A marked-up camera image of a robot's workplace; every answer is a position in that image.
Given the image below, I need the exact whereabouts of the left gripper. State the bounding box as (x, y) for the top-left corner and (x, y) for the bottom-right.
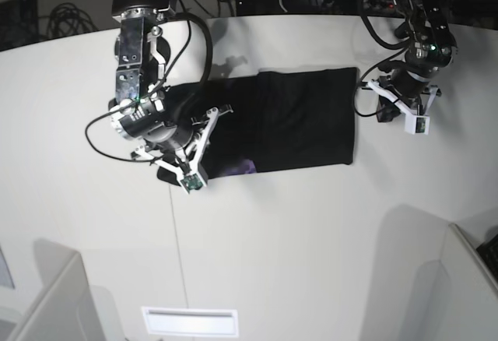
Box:
(376, 68), (442, 123)

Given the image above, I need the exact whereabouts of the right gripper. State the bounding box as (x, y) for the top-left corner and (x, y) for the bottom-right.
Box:
(110, 83), (212, 160)

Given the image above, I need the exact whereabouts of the black T-shirt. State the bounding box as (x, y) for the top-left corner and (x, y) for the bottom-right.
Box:
(182, 68), (358, 179)

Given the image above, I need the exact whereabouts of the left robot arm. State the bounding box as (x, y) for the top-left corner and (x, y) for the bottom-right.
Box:
(378, 0), (457, 111)

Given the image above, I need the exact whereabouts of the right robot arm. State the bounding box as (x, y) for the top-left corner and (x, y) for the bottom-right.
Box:
(108, 0), (213, 156)

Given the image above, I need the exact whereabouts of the power strip with red light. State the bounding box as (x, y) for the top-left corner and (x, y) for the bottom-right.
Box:
(322, 0), (405, 13)

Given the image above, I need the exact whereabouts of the black keyboard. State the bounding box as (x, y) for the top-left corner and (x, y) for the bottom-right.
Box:
(477, 235), (498, 280)

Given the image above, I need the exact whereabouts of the white partition panel right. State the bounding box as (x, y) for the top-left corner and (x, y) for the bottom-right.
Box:
(408, 222), (498, 341)

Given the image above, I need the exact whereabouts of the white partition panel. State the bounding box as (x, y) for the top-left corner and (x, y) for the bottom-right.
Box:
(408, 222), (498, 341)
(1, 239), (126, 340)

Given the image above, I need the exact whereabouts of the white table slot plate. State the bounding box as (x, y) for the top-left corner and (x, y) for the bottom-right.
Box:
(142, 307), (240, 338)

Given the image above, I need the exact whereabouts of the white partition panel left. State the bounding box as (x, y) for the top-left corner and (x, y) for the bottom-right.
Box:
(1, 239), (126, 340)

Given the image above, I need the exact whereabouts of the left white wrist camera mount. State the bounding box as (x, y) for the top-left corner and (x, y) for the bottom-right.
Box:
(357, 79), (433, 135)

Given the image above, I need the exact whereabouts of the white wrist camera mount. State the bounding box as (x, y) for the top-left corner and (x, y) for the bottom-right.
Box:
(357, 79), (433, 135)
(132, 104), (233, 193)

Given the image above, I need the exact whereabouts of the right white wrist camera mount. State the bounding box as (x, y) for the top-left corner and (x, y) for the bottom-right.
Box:
(132, 104), (233, 193)

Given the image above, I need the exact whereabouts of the coiled black cable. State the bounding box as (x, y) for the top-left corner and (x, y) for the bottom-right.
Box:
(45, 2), (98, 40)

